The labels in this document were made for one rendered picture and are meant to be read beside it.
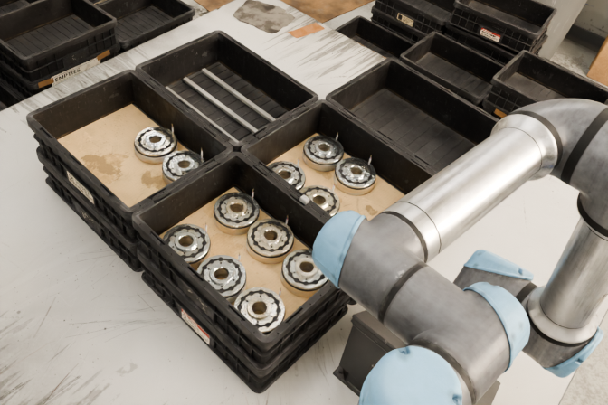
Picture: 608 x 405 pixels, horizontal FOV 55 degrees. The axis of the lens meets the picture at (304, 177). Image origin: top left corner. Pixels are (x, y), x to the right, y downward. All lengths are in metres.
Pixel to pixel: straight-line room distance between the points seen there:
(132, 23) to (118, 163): 1.39
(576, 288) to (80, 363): 0.95
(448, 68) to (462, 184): 2.11
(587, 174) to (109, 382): 0.97
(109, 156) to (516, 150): 1.02
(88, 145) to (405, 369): 1.18
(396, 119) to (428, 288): 1.15
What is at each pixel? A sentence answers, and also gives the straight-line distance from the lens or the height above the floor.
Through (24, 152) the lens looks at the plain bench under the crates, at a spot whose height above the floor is 0.70.
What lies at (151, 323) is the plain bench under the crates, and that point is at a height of 0.70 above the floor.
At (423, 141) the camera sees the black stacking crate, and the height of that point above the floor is 0.83.
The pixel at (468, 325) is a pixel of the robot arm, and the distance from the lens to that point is 0.56.
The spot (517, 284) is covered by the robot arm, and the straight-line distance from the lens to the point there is 1.17.
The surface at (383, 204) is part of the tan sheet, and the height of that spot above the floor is 0.83.
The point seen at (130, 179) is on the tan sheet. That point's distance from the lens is 1.45.
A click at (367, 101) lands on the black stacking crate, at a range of 1.73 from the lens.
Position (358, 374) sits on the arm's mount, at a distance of 1.26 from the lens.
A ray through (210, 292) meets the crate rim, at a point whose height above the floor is 0.93.
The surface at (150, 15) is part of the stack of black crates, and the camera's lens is 2.86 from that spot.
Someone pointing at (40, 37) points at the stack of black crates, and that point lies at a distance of 2.57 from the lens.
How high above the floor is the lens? 1.88
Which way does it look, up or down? 46 degrees down
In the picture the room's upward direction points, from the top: 9 degrees clockwise
